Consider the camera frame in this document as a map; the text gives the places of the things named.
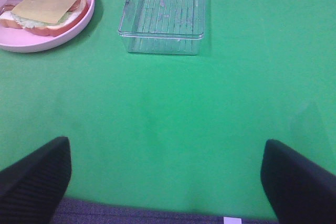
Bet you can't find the white floor marker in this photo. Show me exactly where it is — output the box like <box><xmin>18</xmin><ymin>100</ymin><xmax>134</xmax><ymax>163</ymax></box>
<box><xmin>223</xmin><ymin>217</ymin><xmax>242</xmax><ymax>224</ymax></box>

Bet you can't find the pink round plate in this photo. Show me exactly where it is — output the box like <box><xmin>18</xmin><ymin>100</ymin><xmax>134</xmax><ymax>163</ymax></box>
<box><xmin>1</xmin><ymin>0</ymin><xmax>95</xmax><ymax>53</ymax></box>

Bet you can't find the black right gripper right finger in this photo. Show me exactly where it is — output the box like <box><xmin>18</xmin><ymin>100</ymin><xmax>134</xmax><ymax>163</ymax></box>
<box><xmin>260</xmin><ymin>140</ymin><xmax>335</xmax><ymax>223</ymax></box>

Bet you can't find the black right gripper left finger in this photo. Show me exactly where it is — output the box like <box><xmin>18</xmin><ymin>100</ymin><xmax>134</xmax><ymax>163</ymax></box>
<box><xmin>1</xmin><ymin>136</ymin><xmax>71</xmax><ymax>223</ymax></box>

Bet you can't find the yellow cheese slice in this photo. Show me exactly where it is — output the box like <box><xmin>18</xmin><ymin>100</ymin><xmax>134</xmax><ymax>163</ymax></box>
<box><xmin>12</xmin><ymin>0</ymin><xmax>76</xmax><ymax>24</ymax></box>

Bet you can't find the right clear plastic tray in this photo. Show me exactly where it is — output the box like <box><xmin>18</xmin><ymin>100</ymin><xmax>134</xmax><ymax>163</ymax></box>
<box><xmin>118</xmin><ymin>0</ymin><xmax>205</xmax><ymax>55</ymax></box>

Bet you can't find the green lettuce leaf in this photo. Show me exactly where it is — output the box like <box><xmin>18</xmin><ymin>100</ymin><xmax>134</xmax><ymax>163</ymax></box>
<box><xmin>10</xmin><ymin>0</ymin><xmax>82</xmax><ymax>28</ymax></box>

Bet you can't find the green tablecloth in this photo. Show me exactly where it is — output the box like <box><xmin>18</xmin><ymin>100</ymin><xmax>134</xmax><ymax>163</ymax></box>
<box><xmin>1</xmin><ymin>0</ymin><xmax>335</xmax><ymax>219</ymax></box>

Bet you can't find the long bacon strip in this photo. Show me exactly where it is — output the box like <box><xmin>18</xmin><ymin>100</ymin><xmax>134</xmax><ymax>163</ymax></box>
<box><xmin>68</xmin><ymin>0</ymin><xmax>81</xmax><ymax>12</ymax></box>

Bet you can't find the bread slice from tray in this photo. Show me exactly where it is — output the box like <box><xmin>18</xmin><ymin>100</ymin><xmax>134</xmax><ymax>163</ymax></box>
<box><xmin>1</xmin><ymin>0</ymin><xmax>89</xmax><ymax>37</ymax></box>

